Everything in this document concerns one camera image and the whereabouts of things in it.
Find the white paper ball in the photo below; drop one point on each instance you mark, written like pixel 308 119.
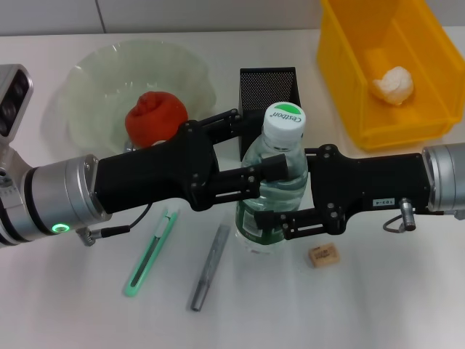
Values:
pixel 394 87

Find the green utility knife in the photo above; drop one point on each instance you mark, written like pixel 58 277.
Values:
pixel 163 232

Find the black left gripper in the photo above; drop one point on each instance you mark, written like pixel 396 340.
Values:
pixel 152 174

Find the yellow plastic bin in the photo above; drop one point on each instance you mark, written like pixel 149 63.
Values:
pixel 345 72

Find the grey pen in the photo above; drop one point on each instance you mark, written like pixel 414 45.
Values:
pixel 209 269

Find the orange fruit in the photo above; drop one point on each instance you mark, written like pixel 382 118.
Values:
pixel 152 116

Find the pale green glass fruit plate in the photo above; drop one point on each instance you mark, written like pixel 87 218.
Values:
pixel 109 80

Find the black mesh pen holder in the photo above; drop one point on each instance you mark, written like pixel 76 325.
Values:
pixel 269 87

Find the tan eraser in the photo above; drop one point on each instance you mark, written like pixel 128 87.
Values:
pixel 324 256

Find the left gripper metal connector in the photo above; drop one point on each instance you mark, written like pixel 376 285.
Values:
pixel 130 146

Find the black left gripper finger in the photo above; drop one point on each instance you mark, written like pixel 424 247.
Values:
pixel 274 167

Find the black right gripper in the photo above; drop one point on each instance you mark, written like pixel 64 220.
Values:
pixel 374 181

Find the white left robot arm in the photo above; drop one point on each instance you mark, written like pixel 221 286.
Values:
pixel 47 196

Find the clear plastic water bottle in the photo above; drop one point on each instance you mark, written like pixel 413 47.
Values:
pixel 283 120

